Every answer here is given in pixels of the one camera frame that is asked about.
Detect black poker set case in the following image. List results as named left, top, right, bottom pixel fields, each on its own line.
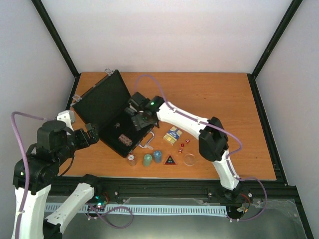
left=72, top=70, right=153, bottom=158

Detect blue yellow card deck box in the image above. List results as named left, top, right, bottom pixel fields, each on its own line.
left=163, top=126, right=183, bottom=145

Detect dark blue poker chip stack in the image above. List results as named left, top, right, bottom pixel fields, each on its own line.
left=124, top=107, right=136, bottom=117

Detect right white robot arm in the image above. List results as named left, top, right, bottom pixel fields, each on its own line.
left=128, top=92, right=242, bottom=200

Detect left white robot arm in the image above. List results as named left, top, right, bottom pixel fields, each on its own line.
left=12, top=120, right=104, bottom=239

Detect light blue poker chip stack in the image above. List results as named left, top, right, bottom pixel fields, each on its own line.
left=153, top=150, right=162, bottom=163

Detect light green poker chip stack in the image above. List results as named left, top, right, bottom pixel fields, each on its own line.
left=143, top=154, right=153, bottom=167

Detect orange white poker chip stack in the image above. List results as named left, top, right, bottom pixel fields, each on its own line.
left=127, top=154, right=137, bottom=166

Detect black triangular dealer badge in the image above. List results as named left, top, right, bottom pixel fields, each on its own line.
left=163, top=154, right=177, bottom=165

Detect clear round dealer button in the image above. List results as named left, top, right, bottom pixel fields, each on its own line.
left=183, top=153, right=196, bottom=166

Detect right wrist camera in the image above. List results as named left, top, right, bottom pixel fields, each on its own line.
left=128, top=92, right=150, bottom=111

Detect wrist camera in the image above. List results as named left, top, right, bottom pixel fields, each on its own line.
left=57, top=110, right=75, bottom=130
left=128, top=92, right=150, bottom=111

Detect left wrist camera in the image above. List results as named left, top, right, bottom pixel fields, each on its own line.
left=57, top=110, right=75, bottom=130

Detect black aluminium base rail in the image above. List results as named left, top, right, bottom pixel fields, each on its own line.
left=101, top=177, right=301, bottom=205

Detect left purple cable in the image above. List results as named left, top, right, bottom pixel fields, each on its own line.
left=10, top=111, right=55, bottom=239

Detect purple cable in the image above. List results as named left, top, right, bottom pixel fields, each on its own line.
left=10, top=111, right=55, bottom=239
left=134, top=74, right=268, bottom=222

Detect white slotted cable duct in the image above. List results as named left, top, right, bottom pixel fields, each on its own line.
left=45, top=203, right=227, bottom=217

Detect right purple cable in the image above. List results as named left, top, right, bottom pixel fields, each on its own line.
left=134, top=74, right=268, bottom=222

